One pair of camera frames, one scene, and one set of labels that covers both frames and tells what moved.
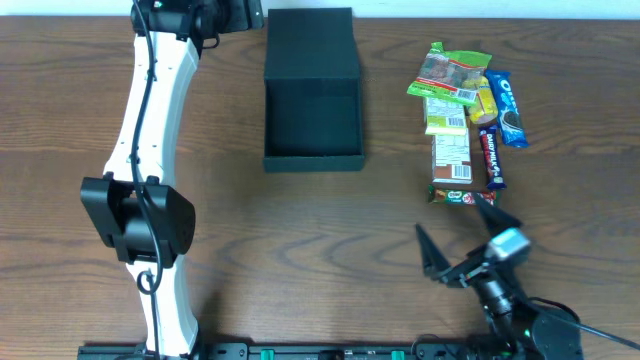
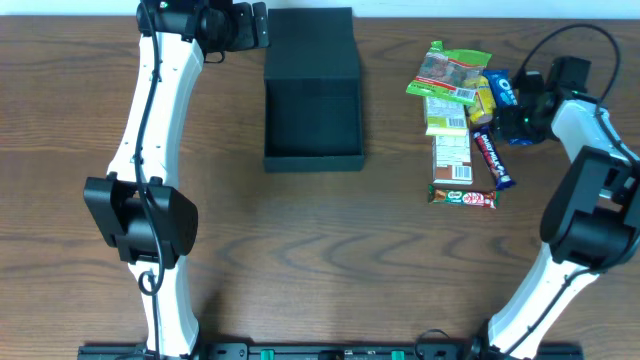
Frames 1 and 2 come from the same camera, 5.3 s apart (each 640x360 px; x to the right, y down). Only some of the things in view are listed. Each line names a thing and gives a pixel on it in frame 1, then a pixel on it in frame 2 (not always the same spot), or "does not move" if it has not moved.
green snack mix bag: (450, 75) does not move
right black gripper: (467, 268) → (507, 127)
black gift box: (312, 91) does not move
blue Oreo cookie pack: (508, 115) does not move
